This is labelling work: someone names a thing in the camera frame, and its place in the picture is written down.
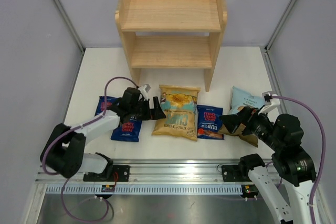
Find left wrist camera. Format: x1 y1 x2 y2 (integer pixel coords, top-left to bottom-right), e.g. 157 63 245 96
137 84 151 100

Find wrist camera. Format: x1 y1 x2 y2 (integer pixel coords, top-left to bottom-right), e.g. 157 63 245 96
258 91 280 114
137 84 151 100

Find blue Burts bag centre left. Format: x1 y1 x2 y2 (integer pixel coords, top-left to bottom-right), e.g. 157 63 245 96
111 119 142 142

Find wooden two-tier shelf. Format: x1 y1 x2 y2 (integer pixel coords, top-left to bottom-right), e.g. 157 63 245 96
115 0 227 90

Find white slotted cable duct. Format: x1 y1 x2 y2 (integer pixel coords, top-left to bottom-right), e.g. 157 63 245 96
46 184 243 195

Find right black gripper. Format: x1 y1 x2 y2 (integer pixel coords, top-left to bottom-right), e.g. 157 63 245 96
219 104 283 151

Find light blue cassava chips bag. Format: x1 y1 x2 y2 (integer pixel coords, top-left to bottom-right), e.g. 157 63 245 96
218 86 265 147

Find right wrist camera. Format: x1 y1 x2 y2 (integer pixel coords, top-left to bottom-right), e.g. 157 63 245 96
258 91 280 114

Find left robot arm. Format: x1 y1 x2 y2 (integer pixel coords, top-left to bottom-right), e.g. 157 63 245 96
40 86 166 181

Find yellow kettle chips bag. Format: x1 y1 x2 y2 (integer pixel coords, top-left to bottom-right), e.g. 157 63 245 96
152 84 201 141

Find aluminium mounting rail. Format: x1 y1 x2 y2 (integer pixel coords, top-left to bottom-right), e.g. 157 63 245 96
35 158 318 183

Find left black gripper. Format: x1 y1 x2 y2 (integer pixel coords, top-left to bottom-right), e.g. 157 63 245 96
130 97 165 121

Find blue Burts bag right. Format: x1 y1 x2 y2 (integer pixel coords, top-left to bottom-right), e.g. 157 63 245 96
197 105 224 140

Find blue Burts bag far left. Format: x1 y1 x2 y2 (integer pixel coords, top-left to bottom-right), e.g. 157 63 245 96
95 96 117 115

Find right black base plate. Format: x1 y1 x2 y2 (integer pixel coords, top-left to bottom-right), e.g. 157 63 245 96
220 165 251 182

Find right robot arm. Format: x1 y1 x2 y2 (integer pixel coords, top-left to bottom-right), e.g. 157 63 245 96
220 105 317 223

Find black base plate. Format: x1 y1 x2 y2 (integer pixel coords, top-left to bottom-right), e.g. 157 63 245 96
220 165 251 182
83 165 130 182

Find blue burts bag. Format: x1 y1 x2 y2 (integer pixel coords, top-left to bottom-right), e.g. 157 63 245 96
95 96 117 115
197 105 224 140
111 119 142 142

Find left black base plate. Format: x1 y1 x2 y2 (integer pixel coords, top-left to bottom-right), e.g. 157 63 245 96
83 165 130 182

